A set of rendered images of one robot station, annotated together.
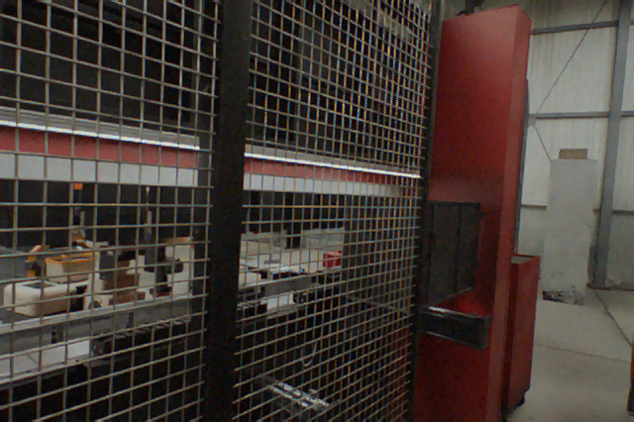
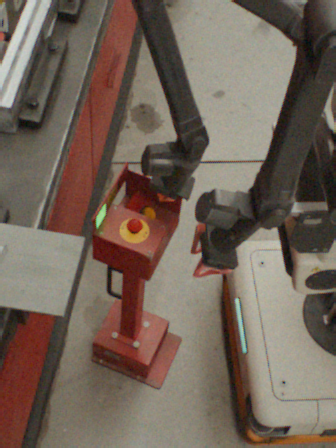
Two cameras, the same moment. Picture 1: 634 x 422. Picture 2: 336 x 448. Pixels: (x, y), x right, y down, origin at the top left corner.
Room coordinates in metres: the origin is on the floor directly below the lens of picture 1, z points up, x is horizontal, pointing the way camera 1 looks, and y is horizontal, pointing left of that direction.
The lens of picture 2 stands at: (2.67, 0.03, 2.21)
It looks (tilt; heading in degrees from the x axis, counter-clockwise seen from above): 56 degrees down; 143
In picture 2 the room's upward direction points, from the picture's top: 8 degrees clockwise
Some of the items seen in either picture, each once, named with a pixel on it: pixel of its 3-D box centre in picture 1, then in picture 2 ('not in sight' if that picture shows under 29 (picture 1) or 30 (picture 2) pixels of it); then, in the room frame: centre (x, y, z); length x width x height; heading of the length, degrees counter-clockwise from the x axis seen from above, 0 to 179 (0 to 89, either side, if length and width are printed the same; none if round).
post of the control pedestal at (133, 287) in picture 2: not in sight; (133, 290); (1.84, 0.57, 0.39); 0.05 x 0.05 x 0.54; 36
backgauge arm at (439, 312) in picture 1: (415, 313); not in sight; (1.96, -0.49, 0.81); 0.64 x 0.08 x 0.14; 50
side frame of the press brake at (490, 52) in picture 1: (428, 231); not in sight; (2.49, -0.67, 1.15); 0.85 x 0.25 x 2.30; 50
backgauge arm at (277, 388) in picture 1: (238, 384); not in sight; (1.15, 0.18, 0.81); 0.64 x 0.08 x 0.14; 50
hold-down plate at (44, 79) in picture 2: not in sight; (44, 80); (1.43, 0.52, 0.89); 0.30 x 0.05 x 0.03; 140
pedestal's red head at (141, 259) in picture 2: not in sight; (138, 221); (1.84, 0.57, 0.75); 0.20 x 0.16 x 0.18; 126
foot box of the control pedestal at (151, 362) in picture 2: not in sight; (138, 341); (1.86, 0.59, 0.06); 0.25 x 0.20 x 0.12; 36
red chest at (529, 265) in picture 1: (481, 329); not in sight; (2.78, -1.14, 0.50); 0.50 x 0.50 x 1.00; 50
